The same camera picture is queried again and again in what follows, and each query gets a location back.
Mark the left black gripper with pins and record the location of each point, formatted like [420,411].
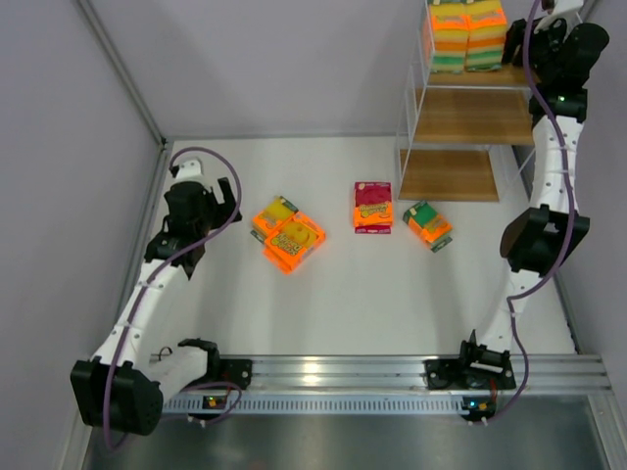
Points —
[216,207]

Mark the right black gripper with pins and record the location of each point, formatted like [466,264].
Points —
[531,44]

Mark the yellow sponge pack green box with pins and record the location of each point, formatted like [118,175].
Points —
[445,31]

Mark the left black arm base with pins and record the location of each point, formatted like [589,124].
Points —
[236,371]

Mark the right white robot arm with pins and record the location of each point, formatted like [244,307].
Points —
[539,240]

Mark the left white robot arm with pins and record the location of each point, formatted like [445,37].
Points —
[152,353]

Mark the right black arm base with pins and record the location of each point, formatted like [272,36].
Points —
[443,376]

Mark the top wooden shelf board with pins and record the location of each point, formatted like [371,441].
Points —
[505,77]

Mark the wooden shelf board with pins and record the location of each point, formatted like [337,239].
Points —
[505,77]
[447,175]
[459,116]

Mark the middle wooden shelf board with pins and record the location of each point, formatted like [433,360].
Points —
[459,116]

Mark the bottom wooden shelf board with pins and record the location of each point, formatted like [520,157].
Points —
[447,175]

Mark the Sponge Daddy yellow sponge box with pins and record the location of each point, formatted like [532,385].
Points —
[272,217]

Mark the Scrub Daddy orange box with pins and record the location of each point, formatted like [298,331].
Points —
[289,245]

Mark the pink Scrub Mommy box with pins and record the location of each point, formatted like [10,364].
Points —
[373,211]

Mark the green sponge orange pack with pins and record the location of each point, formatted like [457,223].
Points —
[428,225]

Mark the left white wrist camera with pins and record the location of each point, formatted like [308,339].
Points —
[187,171]

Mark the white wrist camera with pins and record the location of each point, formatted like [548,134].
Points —
[187,171]
[561,8]

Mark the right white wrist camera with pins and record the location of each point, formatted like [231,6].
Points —
[561,8]

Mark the white wire shelf frame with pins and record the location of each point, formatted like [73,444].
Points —
[418,74]

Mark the corner aluminium frame post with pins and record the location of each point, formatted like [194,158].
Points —
[114,57]

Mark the aluminium mounting rail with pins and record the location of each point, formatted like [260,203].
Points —
[538,373]

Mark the slotted grey cable duct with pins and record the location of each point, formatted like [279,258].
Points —
[337,404]

